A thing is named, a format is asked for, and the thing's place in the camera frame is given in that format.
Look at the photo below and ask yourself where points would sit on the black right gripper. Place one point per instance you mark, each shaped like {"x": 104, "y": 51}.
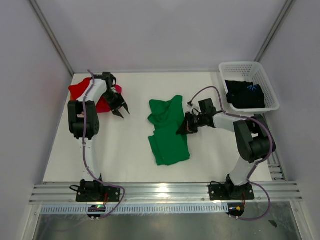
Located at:
{"x": 187, "y": 128}

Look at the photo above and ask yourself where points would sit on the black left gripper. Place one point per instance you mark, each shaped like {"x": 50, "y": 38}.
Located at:
{"x": 120, "y": 101}

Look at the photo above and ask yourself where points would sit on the green t shirt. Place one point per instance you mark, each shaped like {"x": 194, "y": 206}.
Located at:
{"x": 168, "y": 147}

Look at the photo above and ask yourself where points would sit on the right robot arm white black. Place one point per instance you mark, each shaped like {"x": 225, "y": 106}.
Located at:
{"x": 254, "y": 144}

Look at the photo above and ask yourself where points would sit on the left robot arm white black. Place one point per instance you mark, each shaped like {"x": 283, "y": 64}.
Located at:
{"x": 84, "y": 125}

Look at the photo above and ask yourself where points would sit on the red folded t shirt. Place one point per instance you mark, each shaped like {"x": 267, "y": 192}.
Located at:
{"x": 78, "y": 89}

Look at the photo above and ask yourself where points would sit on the black t shirt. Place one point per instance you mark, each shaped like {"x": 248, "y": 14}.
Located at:
{"x": 245, "y": 95}

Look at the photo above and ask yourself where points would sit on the right black controller board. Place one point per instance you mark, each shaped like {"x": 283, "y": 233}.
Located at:
{"x": 235, "y": 211}

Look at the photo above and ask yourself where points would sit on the black controller board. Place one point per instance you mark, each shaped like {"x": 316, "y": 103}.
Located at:
{"x": 235, "y": 211}
{"x": 96, "y": 211}

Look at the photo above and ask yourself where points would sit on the left black controller board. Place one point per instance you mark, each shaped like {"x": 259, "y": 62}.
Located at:
{"x": 96, "y": 211}

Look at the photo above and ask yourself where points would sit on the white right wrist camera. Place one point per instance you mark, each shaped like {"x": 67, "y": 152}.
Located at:
{"x": 195, "y": 112}

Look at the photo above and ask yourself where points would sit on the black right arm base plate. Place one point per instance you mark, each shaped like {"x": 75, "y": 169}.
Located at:
{"x": 228, "y": 192}

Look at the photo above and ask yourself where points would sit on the grey slotted cable duct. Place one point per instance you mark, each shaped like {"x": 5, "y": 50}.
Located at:
{"x": 133, "y": 209}

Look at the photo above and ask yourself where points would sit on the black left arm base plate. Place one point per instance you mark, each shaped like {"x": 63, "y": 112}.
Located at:
{"x": 98, "y": 194}

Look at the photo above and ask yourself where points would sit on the aluminium mounting rail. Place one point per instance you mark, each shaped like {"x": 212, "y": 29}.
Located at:
{"x": 165, "y": 193}

